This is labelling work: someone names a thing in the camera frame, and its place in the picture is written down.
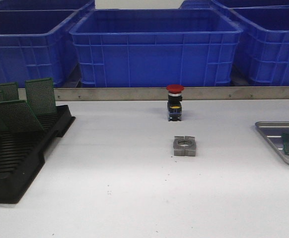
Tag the far left blue crate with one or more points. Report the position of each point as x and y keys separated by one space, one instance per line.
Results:
x=75 y=5

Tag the right blue plastic crate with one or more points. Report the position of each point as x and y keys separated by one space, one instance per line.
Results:
x=262 y=55

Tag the blue plastic crate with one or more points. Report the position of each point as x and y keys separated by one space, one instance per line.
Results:
x=262 y=55
x=37 y=44
x=155 y=48

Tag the black slotted board rack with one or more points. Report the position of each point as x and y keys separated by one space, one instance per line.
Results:
x=22 y=155

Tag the far right blue crate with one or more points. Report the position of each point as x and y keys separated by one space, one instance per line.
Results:
x=195 y=4

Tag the red emergency stop button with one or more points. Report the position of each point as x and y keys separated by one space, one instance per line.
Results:
x=174 y=102

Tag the green circuit board rear right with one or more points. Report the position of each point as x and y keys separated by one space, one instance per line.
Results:
x=40 y=96

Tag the metal table edge rail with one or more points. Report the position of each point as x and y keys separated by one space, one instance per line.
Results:
x=160 y=93

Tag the grey square mounting block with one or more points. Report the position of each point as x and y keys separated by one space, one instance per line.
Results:
x=184 y=146

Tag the green circuit board rear left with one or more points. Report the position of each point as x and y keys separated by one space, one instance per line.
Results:
x=10 y=91

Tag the left blue plastic crate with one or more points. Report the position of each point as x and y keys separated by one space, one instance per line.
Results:
x=37 y=44

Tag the centre blue plastic crate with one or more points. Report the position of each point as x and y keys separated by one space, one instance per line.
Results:
x=155 y=48

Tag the silver metal tray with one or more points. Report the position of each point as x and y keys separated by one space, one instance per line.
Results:
x=272 y=132

